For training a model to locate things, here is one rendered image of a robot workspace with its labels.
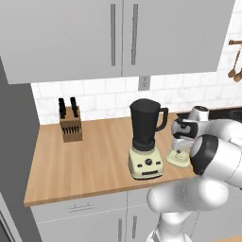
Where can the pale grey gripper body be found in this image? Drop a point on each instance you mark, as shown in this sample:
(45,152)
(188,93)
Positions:
(182,145)

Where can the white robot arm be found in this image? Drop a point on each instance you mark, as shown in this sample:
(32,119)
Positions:
(217,157)

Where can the black jar cream base blender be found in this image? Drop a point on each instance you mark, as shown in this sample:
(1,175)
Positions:
(145,126)

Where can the black hob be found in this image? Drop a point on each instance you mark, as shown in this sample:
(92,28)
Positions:
(225,112)

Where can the narrow grey drawer front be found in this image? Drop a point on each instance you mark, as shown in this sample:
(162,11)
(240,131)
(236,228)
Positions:
(137,197)

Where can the wooden hanging spoon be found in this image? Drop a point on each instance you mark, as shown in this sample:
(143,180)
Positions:
(233,67)
(238,76)

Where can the grey base cupboard door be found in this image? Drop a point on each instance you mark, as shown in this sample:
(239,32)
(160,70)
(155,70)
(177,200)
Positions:
(140,223)
(82,230)

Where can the wooden knife block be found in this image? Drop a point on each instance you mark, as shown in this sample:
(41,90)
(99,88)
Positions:
(71,129)

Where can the grey tall fridge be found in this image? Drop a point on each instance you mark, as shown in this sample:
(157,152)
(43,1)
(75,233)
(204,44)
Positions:
(15,151)

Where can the grey wall socket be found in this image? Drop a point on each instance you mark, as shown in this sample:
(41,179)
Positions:
(144,83)

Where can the grey wall cupboard door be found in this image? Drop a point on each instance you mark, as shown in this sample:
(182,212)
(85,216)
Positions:
(56,38)
(179,34)

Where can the wooden utensil rail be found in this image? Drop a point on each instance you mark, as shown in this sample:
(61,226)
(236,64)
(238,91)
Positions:
(235,42)

